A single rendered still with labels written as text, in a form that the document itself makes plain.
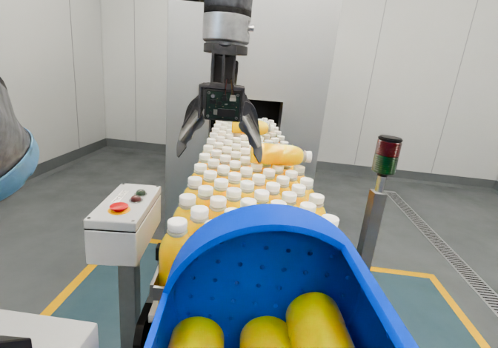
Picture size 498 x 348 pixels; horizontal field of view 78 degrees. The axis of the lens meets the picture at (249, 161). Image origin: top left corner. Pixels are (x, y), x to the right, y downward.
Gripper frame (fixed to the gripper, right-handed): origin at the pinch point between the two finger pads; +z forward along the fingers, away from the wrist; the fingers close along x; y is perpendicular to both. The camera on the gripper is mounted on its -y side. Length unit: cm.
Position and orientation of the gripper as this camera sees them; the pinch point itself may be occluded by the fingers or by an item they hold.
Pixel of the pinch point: (219, 160)
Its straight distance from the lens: 57.9
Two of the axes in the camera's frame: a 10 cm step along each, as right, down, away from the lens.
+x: 10.0, 0.7, 0.6
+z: -0.9, 9.6, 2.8
